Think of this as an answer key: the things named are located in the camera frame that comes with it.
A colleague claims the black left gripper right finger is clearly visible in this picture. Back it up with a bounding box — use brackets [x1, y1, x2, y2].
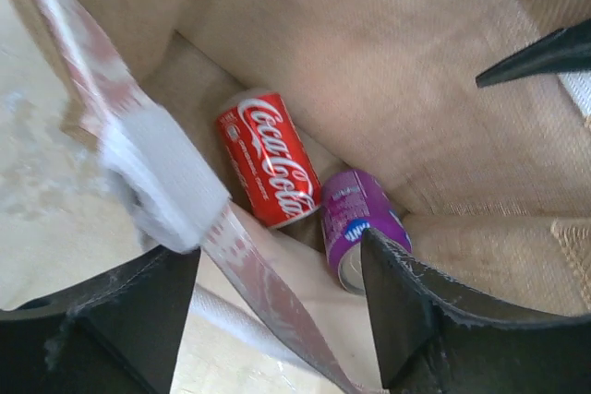
[361, 229, 590, 393]

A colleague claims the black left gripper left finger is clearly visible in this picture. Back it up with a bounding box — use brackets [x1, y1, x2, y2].
[1, 246, 200, 393]

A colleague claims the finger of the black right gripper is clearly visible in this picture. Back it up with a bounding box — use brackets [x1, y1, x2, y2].
[475, 19, 590, 88]

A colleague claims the purple soda can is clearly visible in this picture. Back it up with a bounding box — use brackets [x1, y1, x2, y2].
[320, 169, 412, 295]

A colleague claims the brown canvas tote bag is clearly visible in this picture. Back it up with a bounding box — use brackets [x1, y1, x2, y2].
[11, 0, 590, 393]

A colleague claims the red cola can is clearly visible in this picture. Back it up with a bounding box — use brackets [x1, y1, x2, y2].
[215, 90, 320, 229]

